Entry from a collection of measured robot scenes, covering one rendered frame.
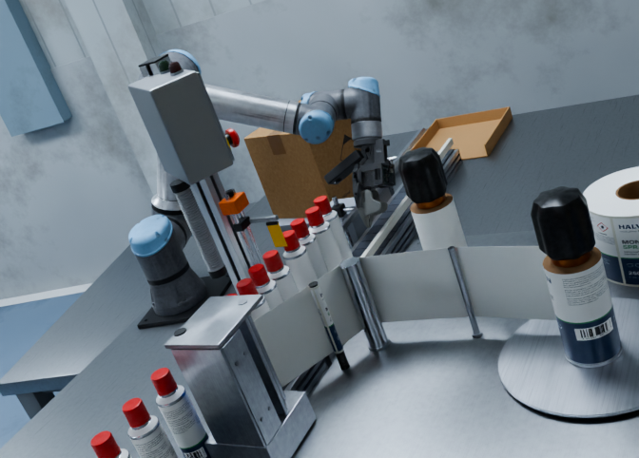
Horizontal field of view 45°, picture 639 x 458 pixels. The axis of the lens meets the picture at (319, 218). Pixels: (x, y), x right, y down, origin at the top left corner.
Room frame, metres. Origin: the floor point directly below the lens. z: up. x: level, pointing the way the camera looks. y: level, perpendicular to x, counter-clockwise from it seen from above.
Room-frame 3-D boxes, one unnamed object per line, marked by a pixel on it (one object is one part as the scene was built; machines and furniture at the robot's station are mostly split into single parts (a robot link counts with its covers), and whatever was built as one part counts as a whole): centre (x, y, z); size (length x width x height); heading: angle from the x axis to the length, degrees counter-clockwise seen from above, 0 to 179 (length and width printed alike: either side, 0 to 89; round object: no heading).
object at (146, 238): (1.92, 0.42, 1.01); 0.13 x 0.12 x 0.14; 164
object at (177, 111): (1.49, 0.18, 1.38); 0.17 x 0.10 x 0.19; 20
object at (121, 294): (2.08, 0.35, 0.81); 0.90 x 0.90 x 0.04; 66
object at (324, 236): (1.58, 0.01, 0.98); 0.05 x 0.05 x 0.20
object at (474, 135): (2.35, -0.51, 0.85); 0.30 x 0.26 x 0.04; 145
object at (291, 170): (2.26, -0.06, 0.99); 0.30 x 0.24 x 0.27; 136
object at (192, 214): (1.45, 0.23, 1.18); 0.04 x 0.04 x 0.21
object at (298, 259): (1.50, 0.07, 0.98); 0.05 x 0.05 x 0.20
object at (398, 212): (1.74, -0.14, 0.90); 1.07 x 0.01 x 0.02; 145
